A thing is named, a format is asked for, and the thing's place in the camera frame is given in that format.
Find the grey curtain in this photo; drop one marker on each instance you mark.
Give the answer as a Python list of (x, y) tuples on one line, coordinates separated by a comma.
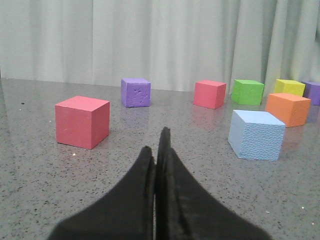
[(172, 43)]

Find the yellow foam cube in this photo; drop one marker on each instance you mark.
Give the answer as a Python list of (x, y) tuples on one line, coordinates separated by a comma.
[(289, 86)]

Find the purple foam cube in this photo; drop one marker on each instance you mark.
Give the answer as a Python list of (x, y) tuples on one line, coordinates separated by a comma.
[(135, 92), (312, 91)]

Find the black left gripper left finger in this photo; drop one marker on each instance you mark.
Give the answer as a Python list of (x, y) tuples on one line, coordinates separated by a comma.
[(124, 213)]

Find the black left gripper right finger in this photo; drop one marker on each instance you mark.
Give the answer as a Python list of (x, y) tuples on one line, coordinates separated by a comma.
[(186, 211)]

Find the purple foam cube right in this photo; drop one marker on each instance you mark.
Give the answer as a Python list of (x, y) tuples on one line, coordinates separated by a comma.
[(312, 91)]

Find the green foam cube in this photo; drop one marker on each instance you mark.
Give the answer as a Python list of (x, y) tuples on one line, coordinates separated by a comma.
[(247, 92)]

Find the orange foam cube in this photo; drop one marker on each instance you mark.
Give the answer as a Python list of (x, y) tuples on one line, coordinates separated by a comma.
[(292, 110)]

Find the red foam cube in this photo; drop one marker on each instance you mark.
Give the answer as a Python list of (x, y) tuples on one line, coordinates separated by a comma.
[(209, 94), (82, 121)]

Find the red foam cube far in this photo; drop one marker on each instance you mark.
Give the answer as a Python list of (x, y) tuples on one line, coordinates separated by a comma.
[(209, 94)]

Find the light blue foam cube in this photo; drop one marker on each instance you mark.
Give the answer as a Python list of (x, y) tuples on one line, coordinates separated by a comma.
[(256, 135)]

